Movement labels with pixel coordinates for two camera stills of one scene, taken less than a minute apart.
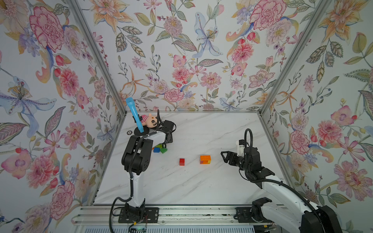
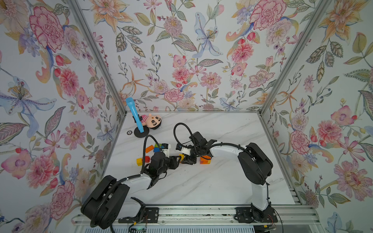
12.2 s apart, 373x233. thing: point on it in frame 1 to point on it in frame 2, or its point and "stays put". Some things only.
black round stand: (137, 132) stays put
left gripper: (170, 138) to (173, 162)
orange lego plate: (205, 158) stays put
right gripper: (234, 155) to (188, 159)
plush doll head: (150, 121) stays put
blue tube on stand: (130, 102) stays put
